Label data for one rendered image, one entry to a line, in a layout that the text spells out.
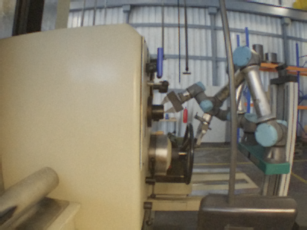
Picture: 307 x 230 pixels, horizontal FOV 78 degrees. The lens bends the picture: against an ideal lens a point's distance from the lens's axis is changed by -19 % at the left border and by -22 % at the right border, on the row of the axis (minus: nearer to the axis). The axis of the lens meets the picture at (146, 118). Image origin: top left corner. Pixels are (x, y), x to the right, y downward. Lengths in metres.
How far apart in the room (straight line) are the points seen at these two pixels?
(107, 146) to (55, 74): 0.34
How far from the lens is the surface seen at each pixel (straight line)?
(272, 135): 1.13
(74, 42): 0.89
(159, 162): 1.27
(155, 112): 1.06
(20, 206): 0.73
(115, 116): 0.82
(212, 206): 0.74
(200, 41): 9.11
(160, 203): 2.11
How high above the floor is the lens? 1.61
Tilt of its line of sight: 5 degrees down
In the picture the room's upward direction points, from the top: 1 degrees clockwise
